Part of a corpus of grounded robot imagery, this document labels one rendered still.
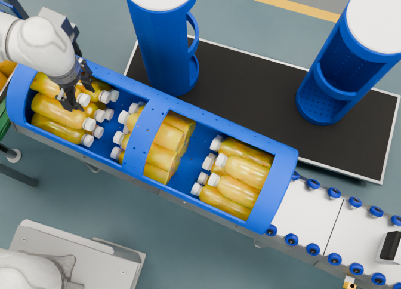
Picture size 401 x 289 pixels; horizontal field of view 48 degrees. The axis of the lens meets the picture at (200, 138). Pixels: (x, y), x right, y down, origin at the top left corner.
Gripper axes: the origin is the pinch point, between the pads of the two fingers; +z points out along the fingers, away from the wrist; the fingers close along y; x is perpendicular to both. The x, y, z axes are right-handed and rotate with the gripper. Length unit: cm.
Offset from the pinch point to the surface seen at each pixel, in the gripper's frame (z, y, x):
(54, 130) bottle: 10.3, -11.8, 7.0
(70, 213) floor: 119, -36, 22
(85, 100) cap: 1.8, -0.5, -0.7
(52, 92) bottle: 1.1, -2.6, 9.4
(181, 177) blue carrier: 21.3, -7.3, -35.4
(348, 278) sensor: 28, -14, -100
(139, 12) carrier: 20.6, 42.3, 4.7
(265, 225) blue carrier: 2, -13, -65
